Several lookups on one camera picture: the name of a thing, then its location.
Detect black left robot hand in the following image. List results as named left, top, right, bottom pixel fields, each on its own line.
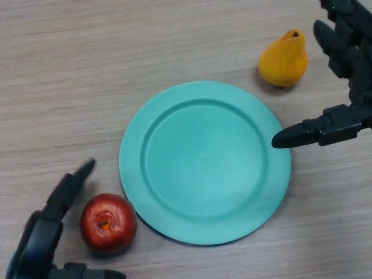
left=7, top=158, right=127, bottom=279

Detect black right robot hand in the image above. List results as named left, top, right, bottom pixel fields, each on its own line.
left=271, top=0, right=372, bottom=149

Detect red apple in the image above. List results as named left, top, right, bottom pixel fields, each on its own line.
left=80, top=193, right=138, bottom=252

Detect green round plate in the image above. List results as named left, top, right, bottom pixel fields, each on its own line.
left=119, top=80, right=292, bottom=246

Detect yellow pear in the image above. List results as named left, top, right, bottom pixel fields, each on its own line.
left=258, top=28, right=309, bottom=89

